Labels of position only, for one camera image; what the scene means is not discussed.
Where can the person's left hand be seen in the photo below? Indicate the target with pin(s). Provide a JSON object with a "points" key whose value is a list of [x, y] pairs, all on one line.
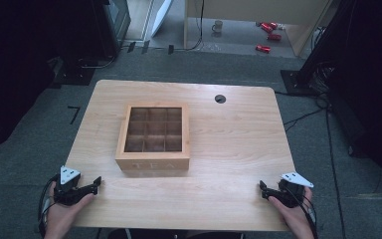
{"points": [[59, 217]]}

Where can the person's right hand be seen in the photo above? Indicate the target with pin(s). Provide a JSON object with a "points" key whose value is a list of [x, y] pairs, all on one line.
{"points": [[296, 220]]}

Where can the white board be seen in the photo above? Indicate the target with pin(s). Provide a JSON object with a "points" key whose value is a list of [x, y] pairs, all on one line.
{"points": [[161, 15]]}

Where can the black metal stand with base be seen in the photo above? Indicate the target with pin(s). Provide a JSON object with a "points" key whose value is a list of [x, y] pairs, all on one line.
{"points": [[298, 81]]}

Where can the grey mug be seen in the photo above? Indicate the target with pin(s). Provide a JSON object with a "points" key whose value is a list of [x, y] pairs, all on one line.
{"points": [[217, 26]]}

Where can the wooden compartment box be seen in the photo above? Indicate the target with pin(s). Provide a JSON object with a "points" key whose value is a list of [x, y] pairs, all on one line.
{"points": [[152, 159]]}

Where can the black cabinet with screen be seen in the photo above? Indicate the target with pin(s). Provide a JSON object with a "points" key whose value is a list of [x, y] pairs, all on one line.
{"points": [[112, 26]]}

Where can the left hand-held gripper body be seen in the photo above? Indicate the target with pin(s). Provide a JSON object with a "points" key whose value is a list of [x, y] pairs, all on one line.
{"points": [[67, 192]]}

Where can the black stand base plate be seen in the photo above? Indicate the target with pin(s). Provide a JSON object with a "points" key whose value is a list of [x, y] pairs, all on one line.
{"points": [[74, 75]]}

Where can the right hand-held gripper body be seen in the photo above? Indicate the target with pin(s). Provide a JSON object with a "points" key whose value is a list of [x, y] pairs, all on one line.
{"points": [[291, 195]]}

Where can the red can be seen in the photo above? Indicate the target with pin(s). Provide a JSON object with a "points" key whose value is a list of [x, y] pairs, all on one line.
{"points": [[274, 37], [263, 48], [266, 27]]}

